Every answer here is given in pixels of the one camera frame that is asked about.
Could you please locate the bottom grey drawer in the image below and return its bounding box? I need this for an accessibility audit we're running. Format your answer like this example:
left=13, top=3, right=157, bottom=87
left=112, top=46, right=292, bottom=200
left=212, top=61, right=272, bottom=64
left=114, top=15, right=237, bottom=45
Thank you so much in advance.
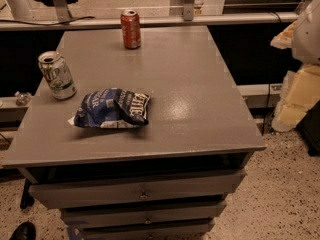
left=81, top=219, right=214, bottom=240

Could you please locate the green and white soda can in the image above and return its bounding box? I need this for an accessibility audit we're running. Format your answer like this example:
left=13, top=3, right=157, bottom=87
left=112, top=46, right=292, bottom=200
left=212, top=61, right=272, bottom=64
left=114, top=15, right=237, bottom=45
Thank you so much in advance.
left=38, top=51, right=77, bottom=100

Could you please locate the grey metal rail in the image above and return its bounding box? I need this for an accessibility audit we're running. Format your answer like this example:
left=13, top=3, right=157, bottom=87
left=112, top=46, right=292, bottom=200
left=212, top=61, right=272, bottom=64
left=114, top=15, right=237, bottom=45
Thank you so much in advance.
left=0, top=12, right=298, bottom=31

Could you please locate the middle grey drawer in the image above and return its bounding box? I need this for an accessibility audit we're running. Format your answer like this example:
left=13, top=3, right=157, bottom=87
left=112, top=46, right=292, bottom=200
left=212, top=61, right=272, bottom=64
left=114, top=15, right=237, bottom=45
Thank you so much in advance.
left=62, top=200, right=226, bottom=228

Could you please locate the top grey drawer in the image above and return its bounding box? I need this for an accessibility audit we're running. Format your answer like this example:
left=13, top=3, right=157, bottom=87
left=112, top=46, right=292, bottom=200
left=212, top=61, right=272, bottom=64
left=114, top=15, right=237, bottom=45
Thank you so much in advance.
left=30, top=169, right=246, bottom=209

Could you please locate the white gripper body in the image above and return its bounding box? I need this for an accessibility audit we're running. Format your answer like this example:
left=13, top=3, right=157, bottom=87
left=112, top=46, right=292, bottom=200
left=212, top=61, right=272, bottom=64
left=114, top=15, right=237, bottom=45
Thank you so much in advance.
left=292, top=0, right=320, bottom=65

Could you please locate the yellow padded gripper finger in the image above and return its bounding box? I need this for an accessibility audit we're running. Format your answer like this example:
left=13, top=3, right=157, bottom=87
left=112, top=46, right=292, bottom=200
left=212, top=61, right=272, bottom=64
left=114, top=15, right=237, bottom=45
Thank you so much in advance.
left=270, top=22, right=296, bottom=49
left=271, top=65, right=320, bottom=132

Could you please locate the grey drawer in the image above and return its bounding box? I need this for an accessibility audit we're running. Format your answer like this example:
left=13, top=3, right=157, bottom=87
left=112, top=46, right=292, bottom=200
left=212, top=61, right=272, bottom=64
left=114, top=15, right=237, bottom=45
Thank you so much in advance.
left=30, top=169, right=246, bottom=209
left=81, top=219, right=214, bottom=240
left=62, top=200, right=226, bottom=228

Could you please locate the blue chip bag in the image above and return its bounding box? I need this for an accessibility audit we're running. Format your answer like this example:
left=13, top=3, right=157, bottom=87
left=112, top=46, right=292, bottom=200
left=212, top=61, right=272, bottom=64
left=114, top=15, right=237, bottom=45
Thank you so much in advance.
left=68, top=88, right=150, bottom=129

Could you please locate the grey metal bracket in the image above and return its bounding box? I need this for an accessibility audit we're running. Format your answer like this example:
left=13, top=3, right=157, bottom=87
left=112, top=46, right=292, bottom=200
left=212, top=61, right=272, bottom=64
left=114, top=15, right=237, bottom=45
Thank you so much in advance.
left=183, top=0, right=194, bottom=21

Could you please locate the black shoe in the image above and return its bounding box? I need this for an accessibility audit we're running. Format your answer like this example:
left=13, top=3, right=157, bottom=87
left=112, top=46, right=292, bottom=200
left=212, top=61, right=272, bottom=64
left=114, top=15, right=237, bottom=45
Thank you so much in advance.
left=9, top=222, right=36, bottom=240

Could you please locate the crumpled clear wrapper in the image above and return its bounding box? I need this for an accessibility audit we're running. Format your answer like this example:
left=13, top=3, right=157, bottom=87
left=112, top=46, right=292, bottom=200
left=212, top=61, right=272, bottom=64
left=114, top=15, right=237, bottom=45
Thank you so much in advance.
left=15, top=91, right=32, bottom=106

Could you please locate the red soda can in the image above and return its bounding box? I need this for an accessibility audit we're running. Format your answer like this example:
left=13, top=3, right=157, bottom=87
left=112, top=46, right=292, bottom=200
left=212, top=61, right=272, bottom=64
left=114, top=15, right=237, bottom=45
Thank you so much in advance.
left=120, top=9, right=141, bottom=49

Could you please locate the black cable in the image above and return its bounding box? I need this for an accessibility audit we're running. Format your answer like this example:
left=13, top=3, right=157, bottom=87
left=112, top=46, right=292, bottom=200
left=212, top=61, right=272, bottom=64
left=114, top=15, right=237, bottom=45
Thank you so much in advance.
left=0, top=15, right=96, bottom=27

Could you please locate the grey drawer cabinet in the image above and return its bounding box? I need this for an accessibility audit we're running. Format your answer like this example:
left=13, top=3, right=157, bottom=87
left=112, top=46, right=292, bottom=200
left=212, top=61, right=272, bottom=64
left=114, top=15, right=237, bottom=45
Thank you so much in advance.
left=4, top=27, right=264, bottom=240

